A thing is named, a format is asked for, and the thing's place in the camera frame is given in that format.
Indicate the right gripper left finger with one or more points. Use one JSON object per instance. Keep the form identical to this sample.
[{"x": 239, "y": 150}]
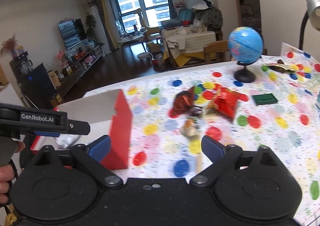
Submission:
[{"x": 90, "y": 157}]

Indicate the wooden chair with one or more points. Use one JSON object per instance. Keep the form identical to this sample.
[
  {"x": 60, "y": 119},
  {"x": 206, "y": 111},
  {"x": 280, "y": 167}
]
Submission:
[{"x": 217, "y": 51}]

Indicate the green rectangular packet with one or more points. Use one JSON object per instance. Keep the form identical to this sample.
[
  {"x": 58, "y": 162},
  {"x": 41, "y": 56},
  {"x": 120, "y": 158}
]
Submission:
[{"x": 264, "y": 99}]

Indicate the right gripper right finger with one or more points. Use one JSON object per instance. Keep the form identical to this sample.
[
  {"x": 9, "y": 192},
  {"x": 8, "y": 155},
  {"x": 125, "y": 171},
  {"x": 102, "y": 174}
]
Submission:
[{"x": 222, "y": 158}]

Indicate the small white round stool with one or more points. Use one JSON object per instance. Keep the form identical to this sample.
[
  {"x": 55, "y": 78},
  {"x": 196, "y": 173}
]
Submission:
[{"x": 144, "y": 56}]

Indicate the colourful balloon tablecloth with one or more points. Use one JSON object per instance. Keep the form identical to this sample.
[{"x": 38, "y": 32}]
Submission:
[{"x": 290, "y": 127}]

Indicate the round coffee table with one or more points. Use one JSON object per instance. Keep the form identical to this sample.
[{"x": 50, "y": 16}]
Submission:
[{"x": 132, "y": 39}]

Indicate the dark tv cabinet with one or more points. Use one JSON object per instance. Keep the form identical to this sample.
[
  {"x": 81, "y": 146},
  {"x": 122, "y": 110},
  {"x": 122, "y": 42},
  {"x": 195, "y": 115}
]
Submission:
[{"x": 79, "y": 68}]

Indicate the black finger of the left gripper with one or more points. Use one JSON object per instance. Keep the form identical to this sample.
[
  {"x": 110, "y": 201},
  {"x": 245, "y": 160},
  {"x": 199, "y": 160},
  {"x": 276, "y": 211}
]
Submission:
[{"x": 18, "y": 120}]

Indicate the dark red foil snack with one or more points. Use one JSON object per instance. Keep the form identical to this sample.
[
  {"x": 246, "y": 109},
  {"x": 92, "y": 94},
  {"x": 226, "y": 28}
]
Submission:
[{"x": 182, "y": 103}]

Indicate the blue desk globe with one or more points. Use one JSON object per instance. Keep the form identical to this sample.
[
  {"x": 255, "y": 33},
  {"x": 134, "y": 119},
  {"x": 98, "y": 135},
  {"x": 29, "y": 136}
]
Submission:
[{"x": 246, "y": 46}]

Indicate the small brown candy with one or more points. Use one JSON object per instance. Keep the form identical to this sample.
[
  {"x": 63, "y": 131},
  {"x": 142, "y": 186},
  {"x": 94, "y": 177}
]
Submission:
[{"x": 196, "y": 111}]

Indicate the clear wrapped orange pastry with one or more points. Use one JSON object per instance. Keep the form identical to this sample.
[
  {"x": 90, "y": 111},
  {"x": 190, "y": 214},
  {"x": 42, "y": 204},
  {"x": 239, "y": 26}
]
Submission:
[{"x": 191, "y": 127}]

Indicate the person's left hand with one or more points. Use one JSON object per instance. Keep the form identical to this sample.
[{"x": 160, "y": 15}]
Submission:
[{"x": 7, "y": 174}]

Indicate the sofa with yellow cover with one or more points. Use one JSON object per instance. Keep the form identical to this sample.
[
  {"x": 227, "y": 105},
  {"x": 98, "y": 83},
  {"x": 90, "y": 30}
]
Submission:
[{"x": 182, "y": 44}]

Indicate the silver snack packet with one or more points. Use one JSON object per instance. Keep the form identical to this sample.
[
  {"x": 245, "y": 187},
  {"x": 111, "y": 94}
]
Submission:
[{"x": 65, "y": 141}]

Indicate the desk lamp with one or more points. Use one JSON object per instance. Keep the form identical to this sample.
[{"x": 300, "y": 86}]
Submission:
[{"x": 312, "y": 14}]

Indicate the flat screen television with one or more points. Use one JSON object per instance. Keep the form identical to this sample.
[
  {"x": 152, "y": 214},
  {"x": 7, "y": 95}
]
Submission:
[{"x": 72, "y": 32}]

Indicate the red white cardboard box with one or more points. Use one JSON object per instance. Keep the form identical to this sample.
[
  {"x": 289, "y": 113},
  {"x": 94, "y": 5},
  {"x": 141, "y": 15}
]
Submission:
[{"x": 107, "y": 113}]

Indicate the dark flat wrapper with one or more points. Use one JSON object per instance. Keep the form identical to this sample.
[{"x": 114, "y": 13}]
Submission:
[{"x": 280, "y": 67}]

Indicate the red snack bag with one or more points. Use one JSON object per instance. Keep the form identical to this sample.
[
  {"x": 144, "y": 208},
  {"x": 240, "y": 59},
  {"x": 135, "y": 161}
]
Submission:
[{"x": 225, "y": 101}]

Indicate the white cupboard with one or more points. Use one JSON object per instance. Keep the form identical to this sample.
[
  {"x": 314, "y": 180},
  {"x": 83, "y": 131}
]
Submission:
[{"x": 8, "y": 95}]

